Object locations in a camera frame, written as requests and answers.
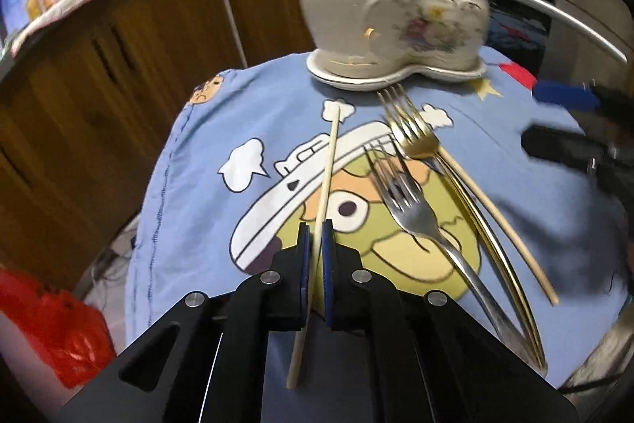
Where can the wooden chopstick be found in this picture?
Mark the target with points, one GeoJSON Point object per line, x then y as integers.
{"type": "Point", "coordinates": [510, 244]}
{"type": "Point", "coordinates": [327, 175]}

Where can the stainless steel built-in oven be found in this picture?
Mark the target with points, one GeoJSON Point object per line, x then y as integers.
{"type": "Point", "coordinates": [554, 6]}

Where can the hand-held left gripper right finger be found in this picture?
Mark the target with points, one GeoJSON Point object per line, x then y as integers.
{"type": "Point", "coordinates": [328, 274]}

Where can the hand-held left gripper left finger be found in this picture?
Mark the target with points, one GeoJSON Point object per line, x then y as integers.
{"type": "Point", "coordinates": [303, 274]}

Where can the blue cartoon printed cloth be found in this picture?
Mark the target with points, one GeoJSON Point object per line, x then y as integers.
{"type": "Point", "coordinates": [208, 205]}

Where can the wooden kitchen cabinets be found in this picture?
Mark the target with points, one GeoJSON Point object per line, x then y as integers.
{"type": "Point", "coordinates": [124, 81]}

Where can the silver fork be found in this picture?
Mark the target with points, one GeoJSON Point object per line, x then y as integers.
{"type": "Point", "coordinates": [416, 215]}

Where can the red plastic bag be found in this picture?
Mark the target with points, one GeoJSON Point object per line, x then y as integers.
{"type": "Point", "coordinates": [54, 329]}

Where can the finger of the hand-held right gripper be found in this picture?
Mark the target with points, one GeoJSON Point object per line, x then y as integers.
{"type": "Point", "coordinates": [564, 95]}
{"type": "Point", "coordinates": [559, 145]}

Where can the white ceramic saucer tray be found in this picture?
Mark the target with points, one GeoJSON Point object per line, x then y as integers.
{"type": "Point", "coordinates": [356, 78]}

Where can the white dish towel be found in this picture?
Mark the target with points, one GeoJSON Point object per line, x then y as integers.
{"type": "Point", "coordinates": [49, 14]}

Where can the gold fork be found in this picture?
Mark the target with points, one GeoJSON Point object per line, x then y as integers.
{"type": "Point", "coordinates": [418, 140]}

